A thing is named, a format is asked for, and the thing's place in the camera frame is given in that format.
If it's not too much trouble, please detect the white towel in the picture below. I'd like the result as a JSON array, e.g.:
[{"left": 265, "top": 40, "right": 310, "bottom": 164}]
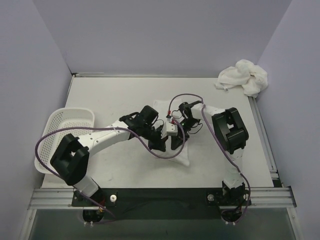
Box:
[
  {"left": 214, "top": 59, "right": 269, "bottom": 98},
  {"left": 152, "top": 97, "right": 190, "bottom": 167}
]

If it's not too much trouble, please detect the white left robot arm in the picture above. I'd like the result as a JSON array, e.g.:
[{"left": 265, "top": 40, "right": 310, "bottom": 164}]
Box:
[{"left": 50, "top": 105, "right": 168, "bottom": 206}]

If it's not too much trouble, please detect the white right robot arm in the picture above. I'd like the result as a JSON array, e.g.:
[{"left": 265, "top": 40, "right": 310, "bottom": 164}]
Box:
[{"left": 171, "top": 100, "right": 249, "bottom": 205}]

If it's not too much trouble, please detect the crumpled white towel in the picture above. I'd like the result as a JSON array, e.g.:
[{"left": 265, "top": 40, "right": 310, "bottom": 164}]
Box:
[{"left": 214, "top": 59, "right": 269, "bottom": 98}]

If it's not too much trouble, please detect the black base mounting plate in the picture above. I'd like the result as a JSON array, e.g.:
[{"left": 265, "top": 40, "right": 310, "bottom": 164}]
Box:
[{"left": 71, "top": 187, "right": 251, "bottom": 223}]

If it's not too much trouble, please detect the white perforated plastic basket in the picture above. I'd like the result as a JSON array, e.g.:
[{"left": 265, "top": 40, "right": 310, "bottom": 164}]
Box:
[{"left": 37, "top": 107, "right": 95, "bottom": 170}]

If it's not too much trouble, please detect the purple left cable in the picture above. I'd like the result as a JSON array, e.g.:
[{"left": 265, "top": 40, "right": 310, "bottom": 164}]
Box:
[{"left": 34, "top": 118, "right": 187, "bottom": 225}]

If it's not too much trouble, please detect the purple cable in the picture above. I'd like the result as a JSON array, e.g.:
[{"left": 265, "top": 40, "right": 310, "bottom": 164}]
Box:
[
  {"left": 34, "top": 118, "right": 187, "bottom": 225},
  {"left": 166, "top": 93, "right": 252, "bottom": 225}
]

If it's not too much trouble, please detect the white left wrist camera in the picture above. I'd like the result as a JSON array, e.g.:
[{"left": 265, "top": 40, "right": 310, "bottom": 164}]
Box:
[{"left": 161, "top": 121, "right": 178, "bottom": 139}]

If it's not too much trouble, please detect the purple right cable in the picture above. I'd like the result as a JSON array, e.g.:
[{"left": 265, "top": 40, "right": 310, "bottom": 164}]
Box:
[{"left": 166, "top": 93, "right": 252, "bottom": 225}]

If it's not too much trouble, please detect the aluminium front rail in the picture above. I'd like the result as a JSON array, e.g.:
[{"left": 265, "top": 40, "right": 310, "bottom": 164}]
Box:
[{"left": 28, "top": 187, "right": 297, "bottom": 210}]

